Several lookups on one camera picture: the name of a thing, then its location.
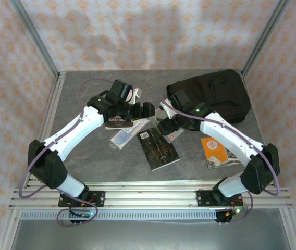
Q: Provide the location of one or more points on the aluminium side rail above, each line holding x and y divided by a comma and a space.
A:
51, 114

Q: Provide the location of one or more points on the clear plastic ruler packet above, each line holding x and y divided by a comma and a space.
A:
123, 136

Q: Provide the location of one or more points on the Three Days To See book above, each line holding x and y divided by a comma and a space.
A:
116, 122

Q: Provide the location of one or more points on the black backpack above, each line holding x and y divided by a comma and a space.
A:
221, 96

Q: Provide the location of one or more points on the black paperback book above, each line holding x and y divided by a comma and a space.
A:
158, 151

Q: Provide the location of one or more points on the orange National Geography book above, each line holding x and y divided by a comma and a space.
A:
214, 151

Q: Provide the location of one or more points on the aluminium frame post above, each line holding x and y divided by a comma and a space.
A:
34, 35
265, 35

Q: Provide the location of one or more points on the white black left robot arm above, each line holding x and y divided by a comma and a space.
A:
80, 127

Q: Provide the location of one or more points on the grey metal sheet panel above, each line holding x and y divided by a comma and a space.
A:
150, 234

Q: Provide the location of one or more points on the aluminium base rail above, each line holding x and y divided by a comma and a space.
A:
150, 194

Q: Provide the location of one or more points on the aluminium frame leg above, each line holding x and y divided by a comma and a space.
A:
7, 231
290, 229

